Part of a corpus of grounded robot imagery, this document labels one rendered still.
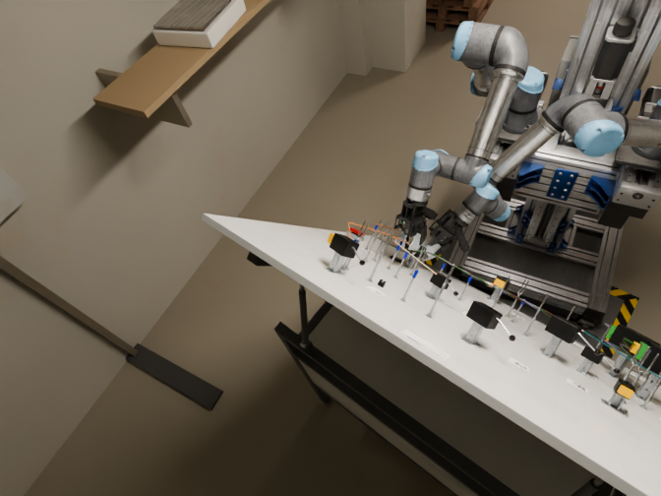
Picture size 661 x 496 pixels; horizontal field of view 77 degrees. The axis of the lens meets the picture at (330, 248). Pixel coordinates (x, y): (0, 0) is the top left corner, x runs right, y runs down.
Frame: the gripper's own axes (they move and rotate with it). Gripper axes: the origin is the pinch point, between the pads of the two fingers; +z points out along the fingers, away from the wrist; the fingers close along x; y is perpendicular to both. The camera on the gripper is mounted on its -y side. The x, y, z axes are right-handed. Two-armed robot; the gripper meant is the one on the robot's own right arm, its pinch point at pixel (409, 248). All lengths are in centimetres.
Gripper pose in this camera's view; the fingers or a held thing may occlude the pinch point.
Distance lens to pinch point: 151.2
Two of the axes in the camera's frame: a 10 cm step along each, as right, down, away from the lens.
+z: -0.9, 8.6, 5.0
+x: 6.8, 4.2, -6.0
